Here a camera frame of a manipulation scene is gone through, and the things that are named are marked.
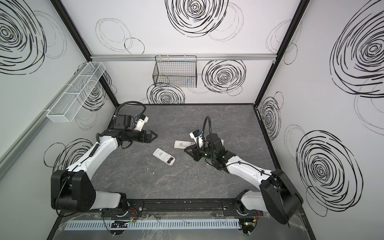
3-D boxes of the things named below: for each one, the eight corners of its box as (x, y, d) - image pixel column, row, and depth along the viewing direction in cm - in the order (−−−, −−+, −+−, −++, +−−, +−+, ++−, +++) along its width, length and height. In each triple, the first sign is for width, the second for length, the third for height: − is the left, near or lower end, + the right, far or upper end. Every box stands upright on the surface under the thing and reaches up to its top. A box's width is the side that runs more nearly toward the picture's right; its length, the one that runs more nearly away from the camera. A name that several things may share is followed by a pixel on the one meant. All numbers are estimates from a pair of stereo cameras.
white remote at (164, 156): (152, 155, 94) (152, 154, 93) (158, 148, 98) (158, 146, 96) (171, 166, 90) (170, 165, 88) (176, 158, 93) (176, 157, 92)
